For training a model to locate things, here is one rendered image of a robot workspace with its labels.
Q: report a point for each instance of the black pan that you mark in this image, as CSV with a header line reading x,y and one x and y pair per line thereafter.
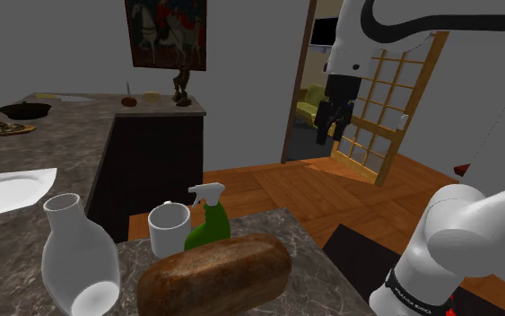
x,y
24,110

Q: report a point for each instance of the small red object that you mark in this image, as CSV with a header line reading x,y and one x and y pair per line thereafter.
x,y
463,170

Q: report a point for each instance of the framed horse rider painting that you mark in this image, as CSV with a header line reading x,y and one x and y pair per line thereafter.
x,y
167,33

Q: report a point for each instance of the white vase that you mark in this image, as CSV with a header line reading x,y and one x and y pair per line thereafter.
x,y
77,258

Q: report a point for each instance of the dark kitchen counter cabinet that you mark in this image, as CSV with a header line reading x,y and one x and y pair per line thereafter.
x,y
156,166

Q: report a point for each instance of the brown bread loaf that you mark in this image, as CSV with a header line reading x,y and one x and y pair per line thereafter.
x,y
217,275

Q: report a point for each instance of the bronze figure statuette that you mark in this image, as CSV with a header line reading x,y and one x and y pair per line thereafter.
x,y
182,89

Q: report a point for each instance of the red apple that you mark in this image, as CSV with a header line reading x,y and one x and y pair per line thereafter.
x,y
129,102

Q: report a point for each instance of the dark robot stand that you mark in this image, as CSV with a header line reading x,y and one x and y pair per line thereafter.
x,y
361,262

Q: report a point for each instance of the pale yellow round food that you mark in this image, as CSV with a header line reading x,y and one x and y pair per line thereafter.
x,y
151,96

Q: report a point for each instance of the green spray bottle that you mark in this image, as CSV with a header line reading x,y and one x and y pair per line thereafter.
x,y
210,227

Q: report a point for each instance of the pizza on wooden board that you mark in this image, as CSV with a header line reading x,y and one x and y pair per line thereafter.
x,y
3,128

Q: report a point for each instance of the wooden lattice door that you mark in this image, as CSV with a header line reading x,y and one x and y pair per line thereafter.
x,y
392,144

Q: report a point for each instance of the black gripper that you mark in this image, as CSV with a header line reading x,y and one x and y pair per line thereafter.
x,y
343,89

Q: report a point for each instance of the black television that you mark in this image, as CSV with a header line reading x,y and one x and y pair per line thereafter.
x,y
322,31

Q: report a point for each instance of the white plate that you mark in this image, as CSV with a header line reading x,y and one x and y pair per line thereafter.
x,y
7,190

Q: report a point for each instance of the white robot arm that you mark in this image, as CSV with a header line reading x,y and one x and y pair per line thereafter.
x,y
453,236

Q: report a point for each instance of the white mug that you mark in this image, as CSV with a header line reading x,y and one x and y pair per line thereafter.
x,y
169,234

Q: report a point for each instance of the green sofa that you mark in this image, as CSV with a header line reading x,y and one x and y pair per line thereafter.
x,y
312,100

